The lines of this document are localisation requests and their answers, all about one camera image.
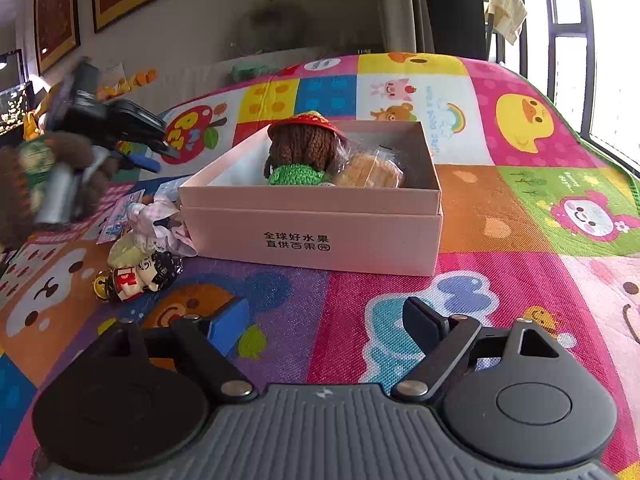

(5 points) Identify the black window frame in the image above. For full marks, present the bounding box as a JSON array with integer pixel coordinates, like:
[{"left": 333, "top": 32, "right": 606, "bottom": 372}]
[{"left": 492, "top": 0, "right": 640, "bottom": 181}]

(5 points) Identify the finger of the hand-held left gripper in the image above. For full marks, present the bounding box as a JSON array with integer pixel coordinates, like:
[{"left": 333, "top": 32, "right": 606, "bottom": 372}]
[
  {"left": 107, "top": 99, "right": 181, "bottom": 160},
  {"left": 115, "top": 147, "right": 162, "bottom": 175}
]

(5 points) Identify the pink cardboard box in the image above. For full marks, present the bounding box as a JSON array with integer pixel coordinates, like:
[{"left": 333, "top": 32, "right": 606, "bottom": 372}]
[{"left": 178, "top": 120, "right": 444, "bottom": 277}]

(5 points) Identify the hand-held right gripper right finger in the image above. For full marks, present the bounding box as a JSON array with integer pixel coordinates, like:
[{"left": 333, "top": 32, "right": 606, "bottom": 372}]
[{"left": 392, "top": 296, "right": 561, "bottom": 404}]

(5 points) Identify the white pink hair scrunchie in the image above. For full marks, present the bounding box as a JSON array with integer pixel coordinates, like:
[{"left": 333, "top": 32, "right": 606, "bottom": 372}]
[{"left": 126, "top": 195, "right": 195, "bottom": 257}]

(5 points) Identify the large framed red picture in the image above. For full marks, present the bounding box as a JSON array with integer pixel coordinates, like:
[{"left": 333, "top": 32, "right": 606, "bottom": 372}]
[{"left": 33, "top": 0, "right": 82, "bottom": 77}]

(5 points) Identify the bread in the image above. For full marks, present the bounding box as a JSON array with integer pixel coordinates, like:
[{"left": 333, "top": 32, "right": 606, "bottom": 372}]
[{"left": 327, "top": 140, "right": 407, "bottom": 189}]

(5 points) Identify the beige curtain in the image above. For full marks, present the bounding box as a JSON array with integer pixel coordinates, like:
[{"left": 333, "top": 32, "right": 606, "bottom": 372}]
[{"left": 372, "top": 0, "right": 435, "bottom": 55}]

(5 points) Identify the green object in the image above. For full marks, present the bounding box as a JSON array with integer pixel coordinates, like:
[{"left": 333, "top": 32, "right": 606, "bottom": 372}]
[{"left": 229, "top": 61, "right": 282, "bottom": 82}]

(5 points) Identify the colourful cartoon play mat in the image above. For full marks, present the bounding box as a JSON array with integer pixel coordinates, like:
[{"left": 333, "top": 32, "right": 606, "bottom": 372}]
[{"left": 0, "top": 52, "right": 640, "bottom": 480}]

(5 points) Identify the row of orange plush toys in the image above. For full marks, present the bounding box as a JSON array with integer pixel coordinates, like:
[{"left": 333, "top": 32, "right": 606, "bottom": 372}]
[{"left": 96, "top": 67, "right": 159, "bottom": 102}]

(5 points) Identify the hanging cream cloth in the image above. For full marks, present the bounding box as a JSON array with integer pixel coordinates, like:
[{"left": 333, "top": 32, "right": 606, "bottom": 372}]
[{"left": 486, "top": 0, "right": 528, "bottom": 45}]

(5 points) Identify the knitted doll with red hat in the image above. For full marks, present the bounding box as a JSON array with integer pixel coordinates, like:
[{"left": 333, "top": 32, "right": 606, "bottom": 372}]
[{"left": 264, "top": 110, "right": 347, "bottom": 187}]

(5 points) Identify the brown plush toy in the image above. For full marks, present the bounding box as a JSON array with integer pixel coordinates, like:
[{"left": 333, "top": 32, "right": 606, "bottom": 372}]
[{"left": 0, "top": 130, "right": 122, "bottom": 248}]

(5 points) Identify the black-haired figurine keychain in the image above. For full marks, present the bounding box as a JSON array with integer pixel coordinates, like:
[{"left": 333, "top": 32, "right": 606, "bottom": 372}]
[{"left": 94, "top": 251, "right": 177, "bottom": 305}]

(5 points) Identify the dark curtain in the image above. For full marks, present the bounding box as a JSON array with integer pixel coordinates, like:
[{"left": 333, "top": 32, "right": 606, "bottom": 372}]
[{"left": 425, "top": 0, "right": 491, "bottom": 61}]

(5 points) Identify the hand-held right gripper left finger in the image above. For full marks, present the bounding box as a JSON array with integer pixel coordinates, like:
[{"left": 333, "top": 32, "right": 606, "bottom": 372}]
[{"left": 97, "top": 296, "right": 254, "bottom": 404}]

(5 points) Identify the fish tank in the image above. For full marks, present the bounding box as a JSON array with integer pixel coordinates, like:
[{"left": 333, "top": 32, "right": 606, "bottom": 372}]
[{"left": 0, "top": 49, "right": 37, "bottom": 137}]

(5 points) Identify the blue card packet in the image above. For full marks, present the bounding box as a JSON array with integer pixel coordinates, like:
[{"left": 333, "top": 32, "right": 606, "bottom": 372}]
[{"left": 96, "top": 194, "right": 147, "bottom": 245}]

